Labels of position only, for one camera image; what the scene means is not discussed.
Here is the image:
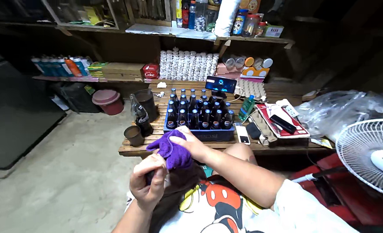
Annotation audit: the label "person's right forearm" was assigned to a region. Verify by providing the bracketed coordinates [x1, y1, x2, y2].
[201, 147, 287, 209]

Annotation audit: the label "person's left forearm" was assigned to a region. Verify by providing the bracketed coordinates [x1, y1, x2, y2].
[111, 199, 154, 233]

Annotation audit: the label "blue plastic bottle crate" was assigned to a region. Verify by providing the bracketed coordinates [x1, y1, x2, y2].
[164, 110, 235, 142]

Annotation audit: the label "smartphone with lit screen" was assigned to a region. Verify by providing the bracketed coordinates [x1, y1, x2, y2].
[205, 76, 237, 94]

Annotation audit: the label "red chair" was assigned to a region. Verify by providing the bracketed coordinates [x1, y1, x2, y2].
[292, 153, 383, 231]

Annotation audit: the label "large cola glass bottle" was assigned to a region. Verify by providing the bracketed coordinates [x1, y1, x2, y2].
[130, 93, 154, 137]

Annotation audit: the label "black pouch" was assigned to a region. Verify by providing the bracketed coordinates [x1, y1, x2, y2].
[246, 122, 262, 140]

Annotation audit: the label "group of dark capped bottles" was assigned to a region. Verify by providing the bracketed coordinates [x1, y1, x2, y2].
[166, 88, 234, 131]

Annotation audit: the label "person's right hand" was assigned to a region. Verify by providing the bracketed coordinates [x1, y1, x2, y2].
[169, 126, 213, 164]

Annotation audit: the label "grey egg tray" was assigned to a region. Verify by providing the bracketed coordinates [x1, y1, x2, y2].
[234, 80, 267, 102]
[249, 113, 278, 146]

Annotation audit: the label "purple cloth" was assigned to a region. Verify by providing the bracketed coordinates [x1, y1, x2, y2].
[146, 129, 193, 171]

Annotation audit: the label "green transparent bottle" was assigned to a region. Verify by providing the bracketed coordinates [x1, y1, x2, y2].
[238, 95, 255, 122]

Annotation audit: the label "person's body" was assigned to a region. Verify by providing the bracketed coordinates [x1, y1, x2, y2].
[150, 179, 360, 233]

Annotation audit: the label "white charging cable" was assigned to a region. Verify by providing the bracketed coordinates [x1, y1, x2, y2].
[227, 86, 245, 103]

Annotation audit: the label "low shelf with goods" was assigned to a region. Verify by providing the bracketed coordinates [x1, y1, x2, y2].
[31, 56, 160, 83]

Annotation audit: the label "dark plastic pitcher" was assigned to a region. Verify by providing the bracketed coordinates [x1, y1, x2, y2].
[134, 88, 158, 122]

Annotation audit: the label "person's left hand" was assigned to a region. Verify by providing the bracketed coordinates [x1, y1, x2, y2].
[129, 153, 168, 213]

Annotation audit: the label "white power strip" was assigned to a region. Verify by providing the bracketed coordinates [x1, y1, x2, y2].
[276, 99, 299, 118]

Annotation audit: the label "white smartphone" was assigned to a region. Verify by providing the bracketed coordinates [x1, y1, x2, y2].
[236, 126, 251, 145]

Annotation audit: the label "stacks of white cups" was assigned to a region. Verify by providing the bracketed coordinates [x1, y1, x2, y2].
[159, 48, 219, 81]

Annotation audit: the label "maroon lidded bucket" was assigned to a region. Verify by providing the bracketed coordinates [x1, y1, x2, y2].
[92, 89, 125, 116]

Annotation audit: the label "wooden slatted table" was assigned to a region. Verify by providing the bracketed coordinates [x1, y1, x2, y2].
[118, 79, 336, 157]

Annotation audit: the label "pink box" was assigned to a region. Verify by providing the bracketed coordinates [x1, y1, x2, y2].
[216, 63, 244, 80]

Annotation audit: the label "black rectangular device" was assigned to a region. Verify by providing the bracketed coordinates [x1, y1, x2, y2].
[270, 114, 297, 135]

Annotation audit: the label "clear plastic bag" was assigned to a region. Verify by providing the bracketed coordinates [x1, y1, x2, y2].
[292, 90, 383, 143]

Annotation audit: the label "black plastic bag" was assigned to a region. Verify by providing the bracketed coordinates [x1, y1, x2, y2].
[50, 82, 102, 114]

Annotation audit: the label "wooden wall shelf with goods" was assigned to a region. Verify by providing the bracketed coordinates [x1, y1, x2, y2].
[44, 0, 295, 49]

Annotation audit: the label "yellow printed paper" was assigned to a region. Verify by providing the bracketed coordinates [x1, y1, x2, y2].
[309, 137, 333, 149]

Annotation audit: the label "orange white-dotted box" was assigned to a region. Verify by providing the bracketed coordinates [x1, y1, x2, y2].
[240, 67, 270, 82]

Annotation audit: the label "red and white magazine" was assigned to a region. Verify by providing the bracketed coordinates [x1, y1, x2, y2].
[256, 103, 311, 139]

